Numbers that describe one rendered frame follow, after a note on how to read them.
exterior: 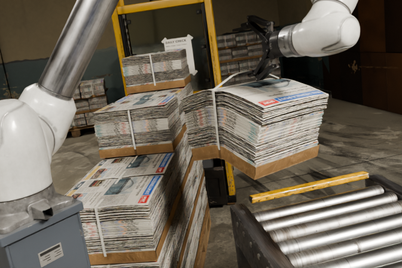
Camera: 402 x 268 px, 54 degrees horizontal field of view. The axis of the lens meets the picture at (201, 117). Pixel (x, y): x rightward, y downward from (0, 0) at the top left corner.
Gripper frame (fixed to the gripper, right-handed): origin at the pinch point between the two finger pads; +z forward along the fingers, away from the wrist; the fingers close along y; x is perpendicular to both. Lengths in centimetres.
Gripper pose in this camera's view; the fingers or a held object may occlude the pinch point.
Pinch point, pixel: (240, 51)
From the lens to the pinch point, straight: 131.1
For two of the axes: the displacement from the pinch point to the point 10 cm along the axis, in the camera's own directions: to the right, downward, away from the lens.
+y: 1.5, 9.8, 1.3
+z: -5.6, -0.2, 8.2
